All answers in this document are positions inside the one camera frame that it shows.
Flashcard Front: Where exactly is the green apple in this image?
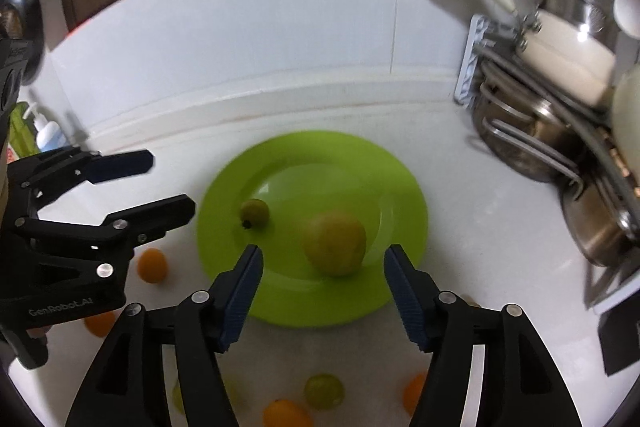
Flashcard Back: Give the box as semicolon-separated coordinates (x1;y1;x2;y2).
171;381;184;415

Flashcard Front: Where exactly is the small orange mandarin top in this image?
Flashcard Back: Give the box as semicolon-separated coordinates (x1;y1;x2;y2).
84;311;117;338

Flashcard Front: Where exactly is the small green citrus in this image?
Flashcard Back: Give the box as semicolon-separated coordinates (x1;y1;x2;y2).
240;198;270;230
304;373;345;411

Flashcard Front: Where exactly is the green dish soap bottle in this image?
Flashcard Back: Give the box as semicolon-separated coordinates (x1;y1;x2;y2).
9;102;40;161

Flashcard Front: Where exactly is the white blue pump bottle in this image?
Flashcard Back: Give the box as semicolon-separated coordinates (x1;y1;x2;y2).
23;103;70;153

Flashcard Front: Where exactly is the black knife block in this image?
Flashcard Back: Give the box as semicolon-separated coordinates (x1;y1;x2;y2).
598;299;639;376

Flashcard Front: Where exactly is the steel pot under rack right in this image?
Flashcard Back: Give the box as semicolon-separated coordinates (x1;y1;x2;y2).
561;174;639;268

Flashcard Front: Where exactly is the steel pot under rack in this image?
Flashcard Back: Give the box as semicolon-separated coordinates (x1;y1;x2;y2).
472;61;585;191
561;174;639;268

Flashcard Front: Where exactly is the black frying pan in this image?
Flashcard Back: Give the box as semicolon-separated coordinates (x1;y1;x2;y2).
1;0;44;86

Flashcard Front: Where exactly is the green plate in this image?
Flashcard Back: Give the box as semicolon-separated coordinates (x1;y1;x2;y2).
196;131;428;329

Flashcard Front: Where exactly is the steel pot under rack left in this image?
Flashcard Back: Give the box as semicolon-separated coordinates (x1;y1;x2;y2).
472;61;585;191

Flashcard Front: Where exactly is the white ceramic teapot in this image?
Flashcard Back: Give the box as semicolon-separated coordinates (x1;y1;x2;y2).
611;64;640;180

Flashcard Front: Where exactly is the white grey pot rack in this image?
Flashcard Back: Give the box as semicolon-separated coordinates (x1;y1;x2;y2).
454;14;639;315

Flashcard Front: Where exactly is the cream saucepan lower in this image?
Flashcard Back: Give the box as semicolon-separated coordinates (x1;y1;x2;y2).
494;0;616;109

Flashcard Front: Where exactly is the cream saucepan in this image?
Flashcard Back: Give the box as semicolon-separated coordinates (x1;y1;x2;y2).
518;0;615;90
494;0;616;109

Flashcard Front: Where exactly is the cream saucepan upper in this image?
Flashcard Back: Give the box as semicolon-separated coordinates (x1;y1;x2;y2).
518;0;615;90

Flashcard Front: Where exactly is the white plastic ladle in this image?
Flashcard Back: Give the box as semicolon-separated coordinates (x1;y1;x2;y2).
613;0;640;40

